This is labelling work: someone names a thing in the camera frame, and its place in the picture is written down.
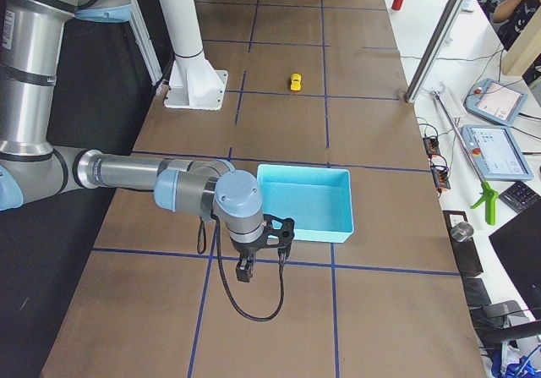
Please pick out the lower teach pendant tablet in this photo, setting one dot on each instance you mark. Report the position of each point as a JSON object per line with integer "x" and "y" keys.
{"x": 495, "y": 153}

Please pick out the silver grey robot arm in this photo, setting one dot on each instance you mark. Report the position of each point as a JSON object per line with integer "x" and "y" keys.
{"x": 33, "y": 169}

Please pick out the orange black connector box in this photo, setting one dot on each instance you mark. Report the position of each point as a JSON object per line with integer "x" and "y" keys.
{"x": 431, "y": 145}
{"x": 440, "y": 175}

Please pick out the upper orange black connector box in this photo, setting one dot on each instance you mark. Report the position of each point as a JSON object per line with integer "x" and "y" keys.
{"x": 431, "y": 145}

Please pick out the teach pendant tablet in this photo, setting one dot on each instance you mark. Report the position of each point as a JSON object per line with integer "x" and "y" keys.
{"x": 495, "y": 102}
{"x": 495, "y": 153}

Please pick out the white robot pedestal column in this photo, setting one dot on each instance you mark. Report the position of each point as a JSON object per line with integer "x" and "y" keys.
{"x": 194, "y": 83}

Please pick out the light blue plastic bin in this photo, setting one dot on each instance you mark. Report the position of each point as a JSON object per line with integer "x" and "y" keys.
{"x": 318, "y": 199}

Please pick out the black flat block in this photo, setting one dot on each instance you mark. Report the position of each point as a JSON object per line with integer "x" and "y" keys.
{"x": 465, "y": 252}

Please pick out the silver metal cylinder weight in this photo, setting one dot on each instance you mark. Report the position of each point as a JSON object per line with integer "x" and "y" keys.
{"x": 461, "y": 232}

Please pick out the black calculator keypad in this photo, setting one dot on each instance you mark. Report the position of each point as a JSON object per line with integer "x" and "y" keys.
{"x": 519, "y": 197}

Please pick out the green handled reacher tool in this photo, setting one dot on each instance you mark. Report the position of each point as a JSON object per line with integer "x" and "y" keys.
{"x": 488, "y": 195}

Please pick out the lower orange black connector box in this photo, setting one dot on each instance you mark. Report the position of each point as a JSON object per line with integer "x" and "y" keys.
{"x": 440, "y": 175}

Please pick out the aluminium frame post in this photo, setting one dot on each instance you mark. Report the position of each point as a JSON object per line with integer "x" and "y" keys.
{"x": 442, "y": 29}

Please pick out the yellow beetle toy car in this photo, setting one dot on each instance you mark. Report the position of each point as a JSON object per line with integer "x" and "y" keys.
{"x": 295, "y": 82}

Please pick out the seated person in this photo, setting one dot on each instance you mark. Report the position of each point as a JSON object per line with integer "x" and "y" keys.
{"x": 513, "y": 15}

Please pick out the upper teach pendant tablet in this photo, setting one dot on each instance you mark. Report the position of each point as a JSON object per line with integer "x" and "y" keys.
{"x": 495, "y": 102}

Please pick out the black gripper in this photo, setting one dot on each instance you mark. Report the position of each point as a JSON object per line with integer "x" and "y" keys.
{"x": 247, "y": 250}

